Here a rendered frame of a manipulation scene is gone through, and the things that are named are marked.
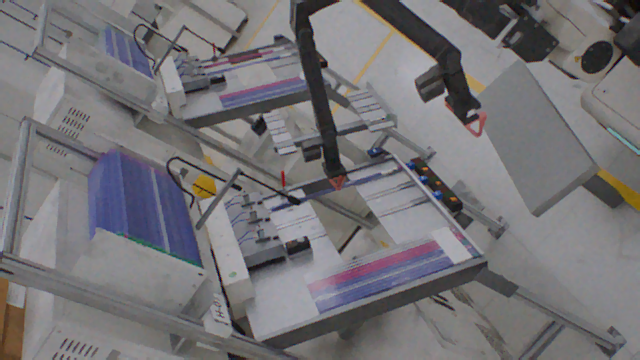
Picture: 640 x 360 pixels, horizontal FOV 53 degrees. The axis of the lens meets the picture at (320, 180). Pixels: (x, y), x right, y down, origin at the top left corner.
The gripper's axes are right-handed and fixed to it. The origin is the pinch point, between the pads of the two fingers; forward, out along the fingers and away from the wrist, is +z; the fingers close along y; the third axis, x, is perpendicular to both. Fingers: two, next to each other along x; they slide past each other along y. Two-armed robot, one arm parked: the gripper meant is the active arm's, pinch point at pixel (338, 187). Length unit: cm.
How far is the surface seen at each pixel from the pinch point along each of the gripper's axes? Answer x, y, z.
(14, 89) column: -151, -273, 24
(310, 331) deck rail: -29, 60, 2
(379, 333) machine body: -3, 35, 40
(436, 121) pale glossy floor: 82, -97, 46
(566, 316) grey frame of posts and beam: 51, 63, 32
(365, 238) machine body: 7.7, -3.8, 29.9
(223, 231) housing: -43.7, 14.9, -7.9
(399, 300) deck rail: -2, 60, 3
